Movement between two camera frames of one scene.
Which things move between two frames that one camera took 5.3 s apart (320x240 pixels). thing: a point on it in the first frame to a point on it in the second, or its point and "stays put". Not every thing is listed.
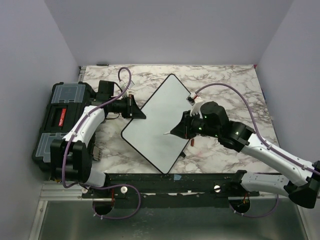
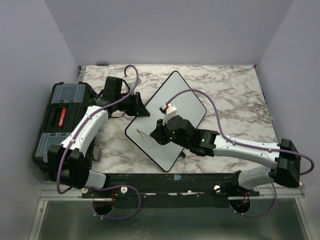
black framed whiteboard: x=162 y=111 stays put
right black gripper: x=183 y=129 to x=158 y=132
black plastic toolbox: x=67 y=100 stays put
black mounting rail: x=133 y=190 stays put
